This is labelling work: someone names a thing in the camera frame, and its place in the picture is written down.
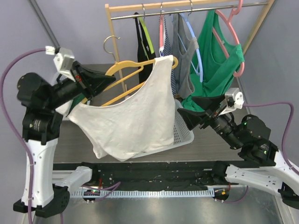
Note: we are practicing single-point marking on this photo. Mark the slotted cable duct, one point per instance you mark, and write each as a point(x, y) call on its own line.
point(83, 193)

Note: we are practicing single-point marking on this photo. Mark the pink plastic hanger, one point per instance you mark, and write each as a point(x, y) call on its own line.
point(227, 21)

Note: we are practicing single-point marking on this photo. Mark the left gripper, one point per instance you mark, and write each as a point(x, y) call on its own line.
point(93, 81)

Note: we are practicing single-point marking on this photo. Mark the white laundry basket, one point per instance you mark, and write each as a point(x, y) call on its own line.
point(57, 78)
point(182, 135)

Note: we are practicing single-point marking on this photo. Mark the lime green hanger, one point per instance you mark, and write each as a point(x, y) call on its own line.
point(145, 46)

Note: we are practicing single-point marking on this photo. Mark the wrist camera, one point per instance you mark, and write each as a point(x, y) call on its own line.
point(234, 98)
point(63, 60)

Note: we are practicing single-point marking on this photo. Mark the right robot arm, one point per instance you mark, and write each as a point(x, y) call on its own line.
point(252, 138)

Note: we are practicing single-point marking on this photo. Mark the grey tank top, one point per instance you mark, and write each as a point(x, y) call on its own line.
point(183, 48)

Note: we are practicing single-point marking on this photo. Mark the light blue hanger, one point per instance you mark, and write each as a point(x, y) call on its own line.
point(198, 69)

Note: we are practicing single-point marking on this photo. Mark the striped blue white tank top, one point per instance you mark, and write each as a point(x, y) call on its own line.
point(166, 52)

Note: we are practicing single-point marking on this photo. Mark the coral pink hanger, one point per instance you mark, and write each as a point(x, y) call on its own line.
point(161, 29)

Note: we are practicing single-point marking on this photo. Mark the green cloth in basket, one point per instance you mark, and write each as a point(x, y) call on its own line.
point(76, 101)

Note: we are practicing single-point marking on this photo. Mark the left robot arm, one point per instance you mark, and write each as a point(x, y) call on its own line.
point(40, 132)

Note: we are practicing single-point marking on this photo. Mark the green tank top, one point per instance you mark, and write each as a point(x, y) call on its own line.
point(220, 60)

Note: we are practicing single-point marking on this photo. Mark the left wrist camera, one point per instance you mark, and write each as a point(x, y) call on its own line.
point(63, 60)

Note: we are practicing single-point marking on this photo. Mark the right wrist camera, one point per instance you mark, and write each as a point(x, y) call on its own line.
point(234, 98)

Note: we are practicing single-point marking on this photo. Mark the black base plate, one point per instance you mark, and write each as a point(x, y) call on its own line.
point(157, 176)

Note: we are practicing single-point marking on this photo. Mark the wooden clothes rack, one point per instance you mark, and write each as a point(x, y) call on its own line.
point(248, 26)

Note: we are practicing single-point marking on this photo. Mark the white cloth in left basket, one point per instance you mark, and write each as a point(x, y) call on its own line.
point(64, 110)

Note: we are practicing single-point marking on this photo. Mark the white left laundry basket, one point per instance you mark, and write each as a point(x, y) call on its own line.
point(57, 78)

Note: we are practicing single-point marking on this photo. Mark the black tank top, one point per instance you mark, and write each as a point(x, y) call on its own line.
point(144, 74)

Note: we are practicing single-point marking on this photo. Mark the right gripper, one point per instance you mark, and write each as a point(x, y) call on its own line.
point(209, 115)

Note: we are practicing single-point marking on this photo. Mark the white centre laundry basket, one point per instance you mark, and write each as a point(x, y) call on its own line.
point(182, 135)

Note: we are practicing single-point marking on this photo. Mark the grey corner frame post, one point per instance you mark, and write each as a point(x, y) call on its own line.
point(44, 23)

